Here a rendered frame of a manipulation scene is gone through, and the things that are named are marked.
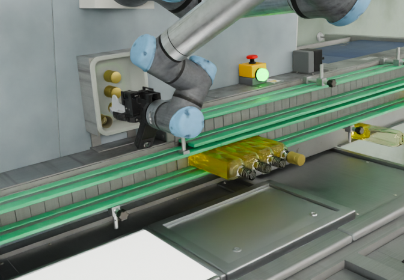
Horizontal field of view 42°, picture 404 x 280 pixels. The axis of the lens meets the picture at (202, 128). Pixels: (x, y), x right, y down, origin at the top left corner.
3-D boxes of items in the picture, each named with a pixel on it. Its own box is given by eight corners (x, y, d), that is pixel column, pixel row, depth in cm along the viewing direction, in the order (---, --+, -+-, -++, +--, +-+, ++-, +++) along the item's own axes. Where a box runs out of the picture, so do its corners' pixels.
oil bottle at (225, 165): (188, 165, 163) (234, 183, 146) (187, 148, 161) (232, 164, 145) (202, 160, 166) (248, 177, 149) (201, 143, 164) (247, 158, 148)
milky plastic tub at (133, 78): (86, 132, 153) (100, 137, 146) (76, 55, 147) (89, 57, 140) (137, 119, 163) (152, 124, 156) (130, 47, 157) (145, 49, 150)
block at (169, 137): (153, 139, 161) (165, 143, 155) (149, 109, 158) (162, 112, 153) (162, 136, 163) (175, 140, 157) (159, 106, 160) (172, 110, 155)
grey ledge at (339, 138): (230, 172, 187) (252, 180, 179) (229, 149, 185) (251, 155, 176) (386, 117, 242) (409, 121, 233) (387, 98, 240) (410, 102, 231)
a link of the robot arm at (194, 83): (193, 48, 119) (174, 92, 118) (225, 70, 126) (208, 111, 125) (174, 46, 125) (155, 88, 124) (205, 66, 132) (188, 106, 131)
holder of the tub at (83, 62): (88, 148, 155) (100, 154, 149) (76, 56, 148) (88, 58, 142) (137, 136, 165) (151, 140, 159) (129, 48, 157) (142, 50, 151)
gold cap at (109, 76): (103, 70, 151) (110, 72, 148) (113, 69, 153) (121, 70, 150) (103, 82, 152) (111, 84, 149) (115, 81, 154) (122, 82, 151)
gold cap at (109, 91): (103, 86, 152) (110, 88, 149) (113, 84, 154) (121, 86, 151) (104, 98, 153) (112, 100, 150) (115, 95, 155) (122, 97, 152)
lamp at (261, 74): (255, 82, 181) (261, 82, 179) (254, 68, 180) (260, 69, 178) (264, 79, 184) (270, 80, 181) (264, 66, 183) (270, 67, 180)
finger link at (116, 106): (109, 91, 147) (129, 94, 141) (111, 112, 149) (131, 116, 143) (100, 94, 145) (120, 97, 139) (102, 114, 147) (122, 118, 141)
